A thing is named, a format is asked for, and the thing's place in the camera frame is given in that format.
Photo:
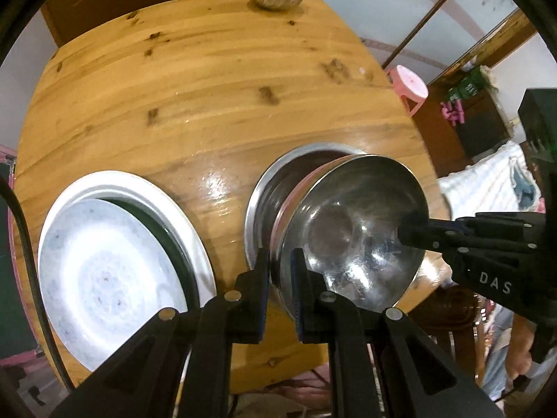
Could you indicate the person's light trousers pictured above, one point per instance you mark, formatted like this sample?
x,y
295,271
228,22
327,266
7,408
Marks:
x,y
496,357

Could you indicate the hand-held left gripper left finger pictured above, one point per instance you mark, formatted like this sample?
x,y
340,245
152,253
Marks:
x,y
260,309

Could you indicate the dark wooden cabinet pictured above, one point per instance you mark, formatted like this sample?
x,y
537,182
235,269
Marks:
x,y
474,139

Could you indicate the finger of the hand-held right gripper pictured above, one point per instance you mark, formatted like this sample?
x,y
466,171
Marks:
x,y
500,224
435,237

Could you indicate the person's right forearm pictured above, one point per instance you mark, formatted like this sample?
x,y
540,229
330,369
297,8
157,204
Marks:
x,y
520,348

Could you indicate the pink steel bowl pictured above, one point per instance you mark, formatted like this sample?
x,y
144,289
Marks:
x,y
330,230

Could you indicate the pink plastic toy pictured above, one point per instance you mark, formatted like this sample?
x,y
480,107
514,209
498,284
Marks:
x,y
452,111

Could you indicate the large white plate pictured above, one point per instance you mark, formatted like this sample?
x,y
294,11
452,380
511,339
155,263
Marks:
x,y
193,235

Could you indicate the blue cloth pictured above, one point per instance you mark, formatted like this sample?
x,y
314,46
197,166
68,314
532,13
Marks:
x,y
524,183

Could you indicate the pink plastic stool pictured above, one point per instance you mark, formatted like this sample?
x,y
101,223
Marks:
x,y
409,85

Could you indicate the white quilted blanket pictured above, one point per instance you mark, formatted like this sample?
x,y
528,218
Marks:
x,y
478,183

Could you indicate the green chalkboard with pink frame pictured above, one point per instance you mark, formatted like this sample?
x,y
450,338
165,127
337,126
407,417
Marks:
x,y
8,270

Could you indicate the white patterned plate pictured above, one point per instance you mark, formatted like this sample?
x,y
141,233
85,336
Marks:
x,y
108,278

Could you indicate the green plate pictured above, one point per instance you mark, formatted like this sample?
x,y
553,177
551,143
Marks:
x,y
172,237

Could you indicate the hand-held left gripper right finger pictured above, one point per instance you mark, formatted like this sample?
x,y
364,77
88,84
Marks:
x,y
297,300

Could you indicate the wooden chair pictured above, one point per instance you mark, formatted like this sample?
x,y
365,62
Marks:
x,y
452,313

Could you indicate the green plastic crate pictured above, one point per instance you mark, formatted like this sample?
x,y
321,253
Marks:
x,y
470,87

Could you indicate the large steel bowl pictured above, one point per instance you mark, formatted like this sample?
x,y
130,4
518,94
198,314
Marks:
x,y
296,170

